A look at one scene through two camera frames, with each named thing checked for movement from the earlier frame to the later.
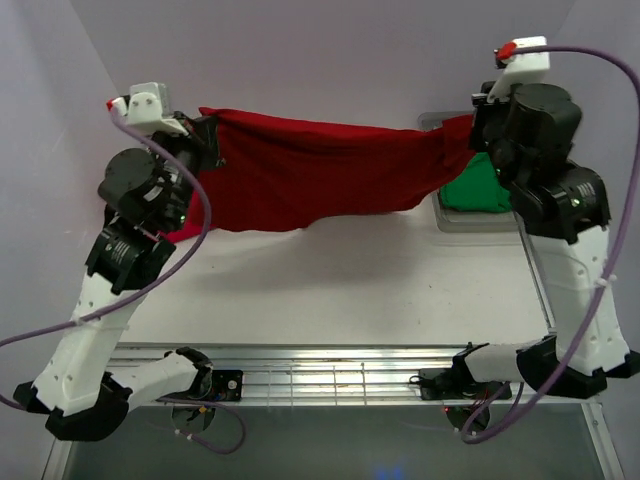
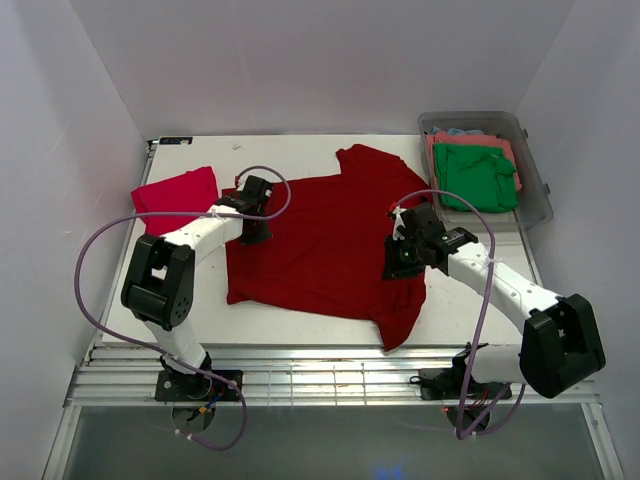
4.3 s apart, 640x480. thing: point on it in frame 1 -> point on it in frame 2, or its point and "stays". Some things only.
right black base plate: [457, 384] stays
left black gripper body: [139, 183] -> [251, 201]
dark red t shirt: [276, 171] -> [326, 255]
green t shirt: [477, 188] stays
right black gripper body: [488, 122] -> [418, 242]
